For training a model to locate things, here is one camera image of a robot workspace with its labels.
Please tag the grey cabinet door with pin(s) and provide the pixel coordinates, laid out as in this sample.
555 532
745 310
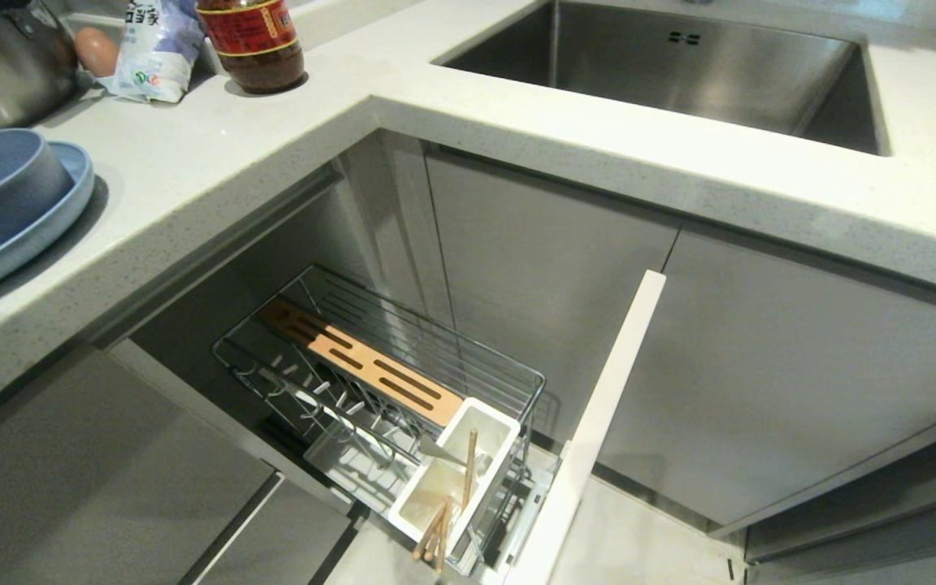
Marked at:
793 382
277 536
545 284
86 479

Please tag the wooden knife block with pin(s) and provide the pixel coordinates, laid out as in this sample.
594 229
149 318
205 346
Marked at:
370 370

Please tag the wooden chopstick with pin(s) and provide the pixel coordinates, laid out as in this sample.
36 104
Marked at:
468 467
443 540
429 532

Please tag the white utensil holder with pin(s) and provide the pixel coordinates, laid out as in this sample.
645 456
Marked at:
480 467

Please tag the white drawer front panel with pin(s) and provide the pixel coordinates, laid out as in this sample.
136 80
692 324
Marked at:
590 439

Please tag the stainless steel sink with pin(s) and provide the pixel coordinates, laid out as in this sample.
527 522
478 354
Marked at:
679 73

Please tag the dark sauce jar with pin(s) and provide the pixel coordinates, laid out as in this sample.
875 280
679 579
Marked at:
255 45

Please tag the white plastic bag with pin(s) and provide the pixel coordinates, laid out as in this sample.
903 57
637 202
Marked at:
155 53

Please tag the blue plate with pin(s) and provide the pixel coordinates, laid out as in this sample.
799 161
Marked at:
45 223

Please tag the brown egg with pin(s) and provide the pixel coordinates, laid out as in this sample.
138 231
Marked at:
97 50

